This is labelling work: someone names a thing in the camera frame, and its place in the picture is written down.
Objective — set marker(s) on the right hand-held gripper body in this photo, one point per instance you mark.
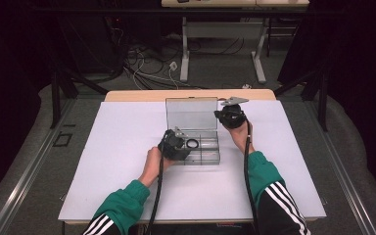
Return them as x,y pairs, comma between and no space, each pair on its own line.
233,116

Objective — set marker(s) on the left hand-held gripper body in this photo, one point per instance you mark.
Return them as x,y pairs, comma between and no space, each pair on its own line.
171,147

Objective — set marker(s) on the clear grey compartment box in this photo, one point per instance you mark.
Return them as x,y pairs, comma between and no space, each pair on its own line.
192,114

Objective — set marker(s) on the person's right hand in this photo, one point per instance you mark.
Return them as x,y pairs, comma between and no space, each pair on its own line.
241,137

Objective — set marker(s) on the person's left hand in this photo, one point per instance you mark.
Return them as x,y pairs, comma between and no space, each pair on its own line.
151,166

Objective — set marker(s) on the white floor plug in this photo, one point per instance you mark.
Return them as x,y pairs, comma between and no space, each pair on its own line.
246,86

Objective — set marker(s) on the white power adapter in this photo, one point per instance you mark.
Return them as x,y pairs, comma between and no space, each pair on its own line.
173,65

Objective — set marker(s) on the person's dark clothing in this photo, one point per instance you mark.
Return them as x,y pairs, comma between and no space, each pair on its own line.
202,230

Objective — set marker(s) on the white background desk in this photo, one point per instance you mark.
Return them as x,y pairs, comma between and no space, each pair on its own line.
222,30

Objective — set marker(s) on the black metal stand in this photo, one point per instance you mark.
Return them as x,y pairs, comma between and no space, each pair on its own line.
55,98
322,104

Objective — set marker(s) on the dark curtain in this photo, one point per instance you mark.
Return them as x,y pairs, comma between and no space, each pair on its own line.
362,81
9,81

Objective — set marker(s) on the black crossbar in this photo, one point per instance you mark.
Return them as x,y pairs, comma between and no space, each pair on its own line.
111,11

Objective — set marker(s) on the metal floor rail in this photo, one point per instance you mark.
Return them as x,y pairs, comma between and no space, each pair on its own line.
342,176
29,173

